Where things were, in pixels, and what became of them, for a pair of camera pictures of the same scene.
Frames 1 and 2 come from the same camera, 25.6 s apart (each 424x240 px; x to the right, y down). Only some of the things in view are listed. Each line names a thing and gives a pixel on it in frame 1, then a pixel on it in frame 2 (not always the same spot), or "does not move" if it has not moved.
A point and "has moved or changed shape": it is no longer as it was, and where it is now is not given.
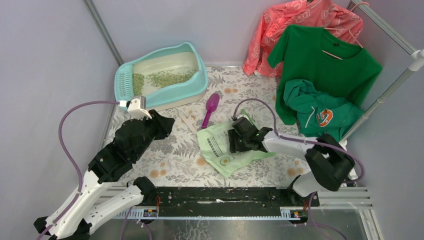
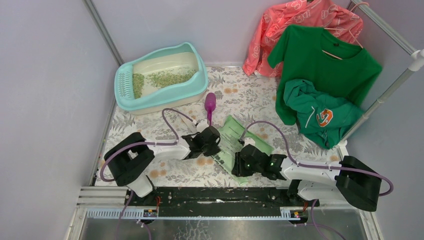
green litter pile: (159, 79) does not move
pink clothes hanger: (345, 29) does not move
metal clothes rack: (416, 57) does not move
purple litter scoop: (212, 104) has moved or changed shape
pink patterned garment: (322, 14) does not move
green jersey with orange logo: (317, 113) does not move
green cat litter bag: (214, 144) has moved or changed shape
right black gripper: (233, 136) to (238, 170)
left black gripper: (165, 125) to (214, 150)
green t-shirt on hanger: (333, 64) does not move
